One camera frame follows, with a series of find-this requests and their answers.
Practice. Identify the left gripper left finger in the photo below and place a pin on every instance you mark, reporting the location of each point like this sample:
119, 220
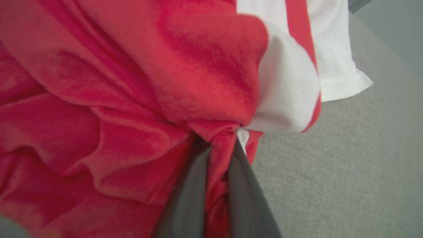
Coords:
188, 198

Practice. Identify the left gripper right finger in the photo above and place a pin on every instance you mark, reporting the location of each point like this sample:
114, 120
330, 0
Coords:
246, 205

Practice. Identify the red Bulls jersey white sleeves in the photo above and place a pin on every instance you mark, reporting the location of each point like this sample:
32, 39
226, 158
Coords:
333, 49

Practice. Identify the red shorts white stripe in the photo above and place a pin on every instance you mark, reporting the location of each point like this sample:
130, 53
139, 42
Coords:
99, 99

